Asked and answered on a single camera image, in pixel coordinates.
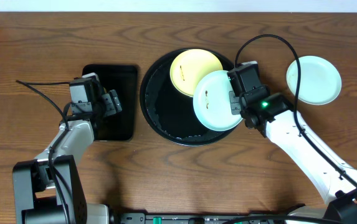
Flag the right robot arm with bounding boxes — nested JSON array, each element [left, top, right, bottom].
[[227, 62, 357, 223]]

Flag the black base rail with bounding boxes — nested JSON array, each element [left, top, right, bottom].
[[113, 212, 262, 224]]

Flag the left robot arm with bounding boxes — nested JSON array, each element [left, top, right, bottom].
[[12, 73, 121, 223]]

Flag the black rectangular tray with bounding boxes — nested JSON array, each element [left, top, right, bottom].
[[82, 64, 138, 141]]

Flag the yellow plate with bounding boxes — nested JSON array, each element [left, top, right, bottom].
[[169, 49, 223, 97]]

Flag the mint plate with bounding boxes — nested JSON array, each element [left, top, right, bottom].
[[298, 55, 342, 105], [193, 70, 242, 131]]

